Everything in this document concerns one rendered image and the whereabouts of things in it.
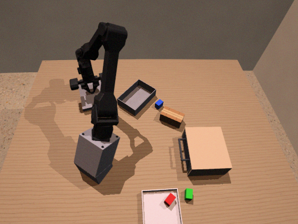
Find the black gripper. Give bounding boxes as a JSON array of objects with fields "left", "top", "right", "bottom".
[{"left": 69, "top": 70, "right": 102, "bottom": 93}]

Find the green block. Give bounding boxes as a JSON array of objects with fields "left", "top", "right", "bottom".
[{"left": 184, "top": 188, "right": 193, "bottom": 201}]

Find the blue block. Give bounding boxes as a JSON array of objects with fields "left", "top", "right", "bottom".
[{"left": 155, "top": 99, "right": 164, "bottom": 109}]

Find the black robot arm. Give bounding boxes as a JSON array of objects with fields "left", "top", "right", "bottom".
[{"left": 75, "top": 22, "right": 128, "bottom": 142}]

